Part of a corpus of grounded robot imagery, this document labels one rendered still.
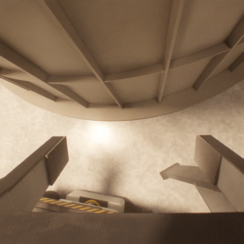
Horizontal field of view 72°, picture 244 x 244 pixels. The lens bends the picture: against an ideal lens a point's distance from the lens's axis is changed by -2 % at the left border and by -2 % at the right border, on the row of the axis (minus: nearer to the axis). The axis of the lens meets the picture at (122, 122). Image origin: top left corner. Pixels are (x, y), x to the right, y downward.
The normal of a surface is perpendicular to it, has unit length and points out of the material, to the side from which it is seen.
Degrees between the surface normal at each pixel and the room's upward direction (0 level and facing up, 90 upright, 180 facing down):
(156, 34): 90
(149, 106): 0
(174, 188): 0
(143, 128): 0
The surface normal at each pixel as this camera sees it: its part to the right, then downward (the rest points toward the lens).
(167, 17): 0.18, 0.97
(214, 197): -0.16, -0.14
